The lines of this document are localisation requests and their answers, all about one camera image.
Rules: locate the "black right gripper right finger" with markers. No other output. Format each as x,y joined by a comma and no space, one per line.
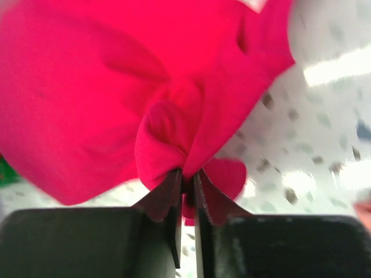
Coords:
232,242

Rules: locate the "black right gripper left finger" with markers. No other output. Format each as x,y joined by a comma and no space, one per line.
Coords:
143,240

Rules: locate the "folded peach t shirt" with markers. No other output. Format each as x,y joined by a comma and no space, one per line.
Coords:
363,211

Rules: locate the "green plastic bin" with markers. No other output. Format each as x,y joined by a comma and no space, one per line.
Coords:
7,174

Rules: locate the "magenta t shirt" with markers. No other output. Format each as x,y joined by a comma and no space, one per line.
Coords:
97,93

